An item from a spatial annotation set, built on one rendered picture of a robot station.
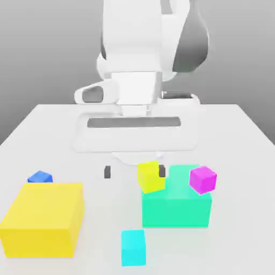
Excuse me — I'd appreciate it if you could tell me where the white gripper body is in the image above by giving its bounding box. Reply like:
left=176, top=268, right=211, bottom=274
left=72, top=111, right=199, bottom=154

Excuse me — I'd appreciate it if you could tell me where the small yellow cube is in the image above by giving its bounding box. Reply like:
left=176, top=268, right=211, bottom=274
left=136, top=160, right=167, bottom=194

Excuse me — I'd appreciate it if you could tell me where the small magenta cube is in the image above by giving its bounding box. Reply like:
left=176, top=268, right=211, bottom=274
left=189, top=165, right=218, bottom=196

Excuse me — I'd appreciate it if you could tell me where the small blue cube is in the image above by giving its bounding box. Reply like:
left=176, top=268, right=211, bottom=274
left=27, top=170, right=54, bottom=184

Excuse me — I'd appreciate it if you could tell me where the small cyan cube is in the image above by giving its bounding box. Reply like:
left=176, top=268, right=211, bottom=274
left=120, top=229, right=147, bottom=267

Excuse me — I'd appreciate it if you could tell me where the large turquoise box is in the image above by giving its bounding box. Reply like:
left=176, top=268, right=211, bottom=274
left=141, top=164, right=213, bottom=229

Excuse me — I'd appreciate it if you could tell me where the large yellow box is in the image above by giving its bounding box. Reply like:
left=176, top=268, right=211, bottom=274
left=0, top=182, right=85, bottom=259

